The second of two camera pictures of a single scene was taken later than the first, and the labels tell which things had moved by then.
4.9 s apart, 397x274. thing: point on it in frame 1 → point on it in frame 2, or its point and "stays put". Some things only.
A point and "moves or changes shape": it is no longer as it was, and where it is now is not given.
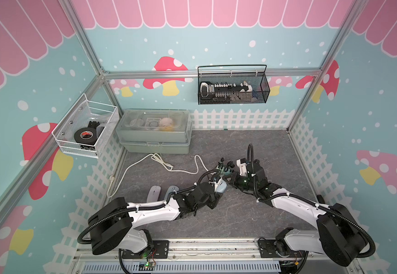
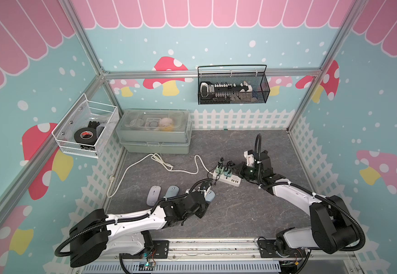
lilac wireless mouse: x=154 y=193 stays put
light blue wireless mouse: x=170 y=189 stays put
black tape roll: x=86 y=136 stays put
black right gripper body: x=242 y=183 → x=249 y=173
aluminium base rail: x=211 y=256 stays put
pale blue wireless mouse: x=221 y=186 moves or changes shape
